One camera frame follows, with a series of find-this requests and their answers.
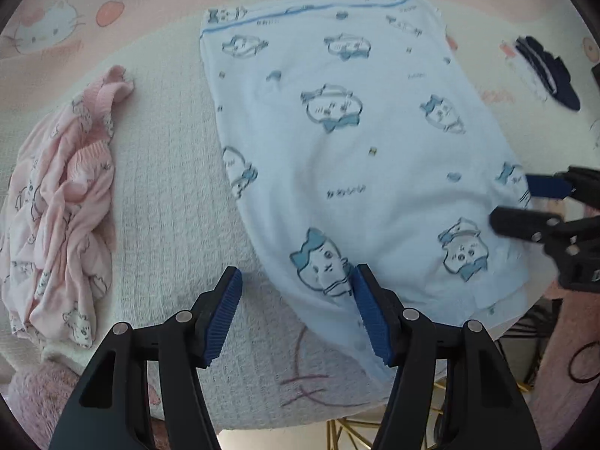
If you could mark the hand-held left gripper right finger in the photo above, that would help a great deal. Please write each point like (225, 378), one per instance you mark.
(372, 323)

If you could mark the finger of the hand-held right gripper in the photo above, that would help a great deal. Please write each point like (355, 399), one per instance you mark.
(515, 222)
(543, 185)

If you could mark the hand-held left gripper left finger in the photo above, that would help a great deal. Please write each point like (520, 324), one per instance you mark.
(222, 318)

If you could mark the pale blue printed pajama pants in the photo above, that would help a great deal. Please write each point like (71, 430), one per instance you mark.
(365, 173)

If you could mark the person's right forearm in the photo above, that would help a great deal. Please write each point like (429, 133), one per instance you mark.
(576, 318)

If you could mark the navy blue garment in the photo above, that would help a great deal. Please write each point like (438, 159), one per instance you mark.
(548, 70)

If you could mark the pink cat printed blanket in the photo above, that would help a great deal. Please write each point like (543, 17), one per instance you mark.
(173, 173)

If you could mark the pink printed pajama pants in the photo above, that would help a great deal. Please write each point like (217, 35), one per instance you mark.
(61, 225)

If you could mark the person's pink fluffy clothing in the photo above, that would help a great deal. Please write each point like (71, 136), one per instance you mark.
(37, 393)

